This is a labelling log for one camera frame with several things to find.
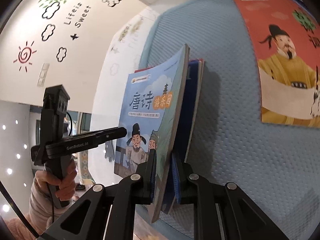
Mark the orange poet cover book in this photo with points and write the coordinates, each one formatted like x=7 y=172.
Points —
x=282 y=67

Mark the person's left hand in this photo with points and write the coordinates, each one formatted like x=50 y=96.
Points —
x=67 y=187

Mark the red sun wall sticker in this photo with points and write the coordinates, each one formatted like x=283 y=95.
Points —
x=25 y=55

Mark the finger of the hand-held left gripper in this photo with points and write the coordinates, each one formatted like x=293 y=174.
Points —
x=110 y=133

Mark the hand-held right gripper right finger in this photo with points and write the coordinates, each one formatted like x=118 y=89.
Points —
x=175 y=180

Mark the black bird wall sticker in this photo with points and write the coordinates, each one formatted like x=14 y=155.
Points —
x=74 y=37

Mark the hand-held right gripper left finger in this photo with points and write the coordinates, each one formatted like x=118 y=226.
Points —
x=152 y=170

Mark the black wall lettering sticker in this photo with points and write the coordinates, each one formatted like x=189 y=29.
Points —
x=77 y=15

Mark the small cloud wall sticker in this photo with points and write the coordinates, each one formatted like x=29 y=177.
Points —
x=48 y=33
x=61 y=54

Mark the blue eagle cover book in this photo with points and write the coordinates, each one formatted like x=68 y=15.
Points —
x=192 y=105

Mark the light blue poetry book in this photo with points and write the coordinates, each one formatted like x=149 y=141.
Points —
x=147 y=92

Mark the red fairy tale book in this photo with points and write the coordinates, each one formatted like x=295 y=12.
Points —
x=202 y=80

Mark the large cloud wall sticker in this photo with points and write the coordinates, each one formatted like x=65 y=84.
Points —
x=51 y=10

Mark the white wall switch plate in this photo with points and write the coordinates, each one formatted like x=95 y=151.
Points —
x=43 y=75

